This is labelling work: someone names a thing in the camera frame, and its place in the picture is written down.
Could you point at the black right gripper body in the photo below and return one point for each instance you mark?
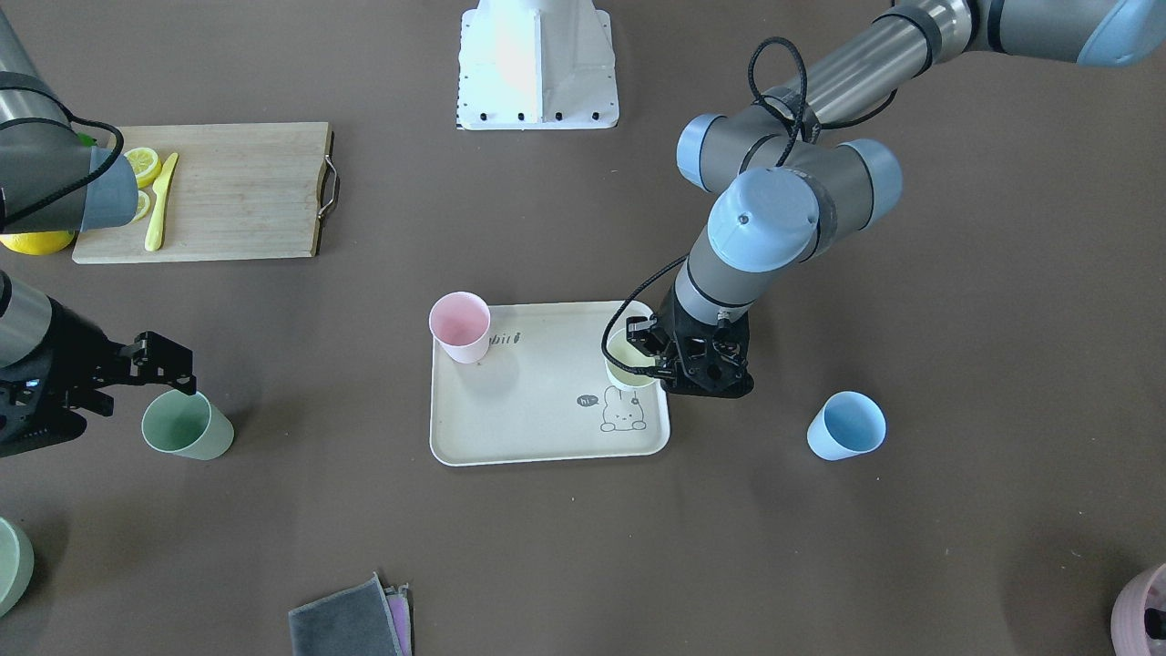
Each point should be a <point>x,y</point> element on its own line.
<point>75,351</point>

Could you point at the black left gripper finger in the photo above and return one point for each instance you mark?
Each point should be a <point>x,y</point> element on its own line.
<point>666,370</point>
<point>648,335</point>

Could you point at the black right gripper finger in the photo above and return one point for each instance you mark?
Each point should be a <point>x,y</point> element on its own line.
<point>98,403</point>
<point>154,359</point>

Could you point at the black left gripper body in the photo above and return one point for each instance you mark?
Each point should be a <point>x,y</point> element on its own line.
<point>649,339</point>

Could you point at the cream white cup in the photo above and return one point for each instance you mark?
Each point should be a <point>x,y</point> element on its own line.
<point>624,356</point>

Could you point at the green cup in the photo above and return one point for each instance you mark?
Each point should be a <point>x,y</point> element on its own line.
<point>186,425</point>

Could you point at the light blue cup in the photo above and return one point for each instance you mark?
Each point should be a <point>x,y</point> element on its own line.
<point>848,424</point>

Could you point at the pink cup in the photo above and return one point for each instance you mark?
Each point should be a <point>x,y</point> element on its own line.
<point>461,324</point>

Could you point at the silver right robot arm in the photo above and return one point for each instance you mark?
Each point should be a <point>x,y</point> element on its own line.
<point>51,181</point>

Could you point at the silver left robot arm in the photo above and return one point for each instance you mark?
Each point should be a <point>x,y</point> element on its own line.
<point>783,199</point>

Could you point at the cream rabbit tray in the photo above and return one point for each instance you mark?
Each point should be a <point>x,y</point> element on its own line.
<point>541,393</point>

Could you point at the yellow plastic knife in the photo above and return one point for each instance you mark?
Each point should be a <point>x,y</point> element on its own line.
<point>161,187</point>

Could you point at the lower lemon slice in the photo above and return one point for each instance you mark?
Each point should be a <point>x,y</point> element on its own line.
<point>143,208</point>

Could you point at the lemon slice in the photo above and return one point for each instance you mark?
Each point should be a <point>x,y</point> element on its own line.
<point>143,208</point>
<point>145,164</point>

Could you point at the green bowl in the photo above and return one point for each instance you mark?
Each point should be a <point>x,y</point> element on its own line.
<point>17,564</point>

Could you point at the wooden cutting board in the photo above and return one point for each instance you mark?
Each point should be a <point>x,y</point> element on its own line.
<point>240,191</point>

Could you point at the upper lemon slice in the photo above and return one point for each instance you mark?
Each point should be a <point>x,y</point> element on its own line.
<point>145,164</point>

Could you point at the grey folded cloth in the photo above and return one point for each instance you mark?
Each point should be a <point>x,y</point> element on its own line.
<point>355,621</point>

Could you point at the purple cloth underneath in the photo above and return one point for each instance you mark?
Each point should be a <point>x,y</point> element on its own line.
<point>398,599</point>

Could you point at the pink bowl with ice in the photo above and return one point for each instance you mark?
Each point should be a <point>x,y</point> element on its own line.
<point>1136,623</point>

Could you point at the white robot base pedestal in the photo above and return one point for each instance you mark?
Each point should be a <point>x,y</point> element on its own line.
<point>536,65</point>

